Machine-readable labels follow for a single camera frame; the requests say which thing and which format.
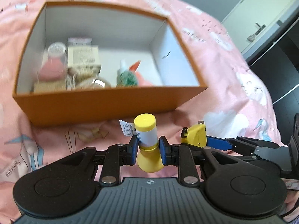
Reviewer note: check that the clear jar pink sponge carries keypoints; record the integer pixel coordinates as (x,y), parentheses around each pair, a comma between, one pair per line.
(55,68)

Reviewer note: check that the yellow cap bottle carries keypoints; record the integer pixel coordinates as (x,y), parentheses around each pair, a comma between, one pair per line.
(149,158)

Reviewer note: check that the white paper box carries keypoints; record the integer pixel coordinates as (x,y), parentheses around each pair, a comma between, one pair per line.
(83,56)

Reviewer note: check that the yellow tape measure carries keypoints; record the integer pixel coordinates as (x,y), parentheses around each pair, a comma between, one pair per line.
(195,135)

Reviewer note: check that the hanging pouch on handle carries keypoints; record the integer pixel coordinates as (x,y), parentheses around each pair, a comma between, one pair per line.
(251,38)

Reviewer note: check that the gold square box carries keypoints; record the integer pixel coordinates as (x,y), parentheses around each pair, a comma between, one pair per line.
(49,86)

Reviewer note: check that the orange cardboard box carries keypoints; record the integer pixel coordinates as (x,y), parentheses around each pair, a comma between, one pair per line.
(121,33)

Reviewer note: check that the pink white tin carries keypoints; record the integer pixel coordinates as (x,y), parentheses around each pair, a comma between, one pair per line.
(78,41)

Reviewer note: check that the white door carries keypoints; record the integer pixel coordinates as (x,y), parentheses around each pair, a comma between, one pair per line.
(241,20)

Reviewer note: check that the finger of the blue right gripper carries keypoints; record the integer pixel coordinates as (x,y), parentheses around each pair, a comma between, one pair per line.
(164,148)

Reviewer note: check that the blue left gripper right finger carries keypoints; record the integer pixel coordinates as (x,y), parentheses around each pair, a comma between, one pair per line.
(218,143)

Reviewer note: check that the green spray bottle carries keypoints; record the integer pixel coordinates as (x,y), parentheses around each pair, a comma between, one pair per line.
(126,74)

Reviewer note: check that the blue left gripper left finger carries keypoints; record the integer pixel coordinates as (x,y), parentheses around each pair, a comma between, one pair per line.
(132,149)

